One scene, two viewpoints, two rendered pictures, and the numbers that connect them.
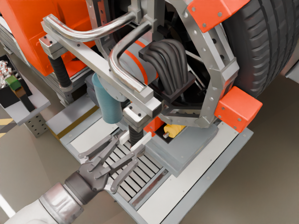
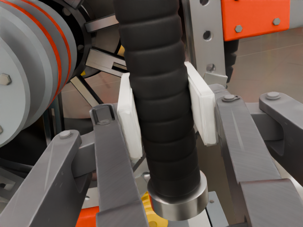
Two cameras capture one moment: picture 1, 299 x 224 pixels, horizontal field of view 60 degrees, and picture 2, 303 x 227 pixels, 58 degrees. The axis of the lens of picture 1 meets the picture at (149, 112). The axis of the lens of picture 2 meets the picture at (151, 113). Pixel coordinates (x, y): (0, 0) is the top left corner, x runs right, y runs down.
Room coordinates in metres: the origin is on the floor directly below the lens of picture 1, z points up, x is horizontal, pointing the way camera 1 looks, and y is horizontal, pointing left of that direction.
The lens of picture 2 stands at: (0.20, 0.15, 0.89)
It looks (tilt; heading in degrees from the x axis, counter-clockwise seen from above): 24 degrees down; 318
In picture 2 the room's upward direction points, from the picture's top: 11 degrees counter-clockwise
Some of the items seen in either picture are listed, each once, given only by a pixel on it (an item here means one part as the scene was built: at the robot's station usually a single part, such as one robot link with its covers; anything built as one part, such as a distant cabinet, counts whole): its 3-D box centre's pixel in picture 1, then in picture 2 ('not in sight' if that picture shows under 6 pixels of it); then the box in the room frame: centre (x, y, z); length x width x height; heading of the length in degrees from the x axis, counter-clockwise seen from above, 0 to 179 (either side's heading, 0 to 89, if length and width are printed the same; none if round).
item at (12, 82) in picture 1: (13, 82); not in sight; (0.66, 0.54, 0.64); 0.04 x 0.04 x 0.04; 46
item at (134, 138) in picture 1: (136, 137); (163, 105); (0.32, 0.03, 0.83); 0.04 x 0.04 x 0.16
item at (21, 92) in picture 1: (18, 90); not in sight; (0.66, 0.54, 0.59); 0.04 x 0.04 x 0.04; 46
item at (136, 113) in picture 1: (143, 110); not in sight; (0.34, 0.01, 0.93); 0.09 x 0.05 x 0.05; 136
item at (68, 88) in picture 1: (60, 70); not in sight; (0.55, 0.28, 0.83); 0.04 x 0.04 x 0.16
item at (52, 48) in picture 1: (58, 41); not in sight; (0.57, 0.26, 0.93); 0.09 x 0.05 x 0.05; 136
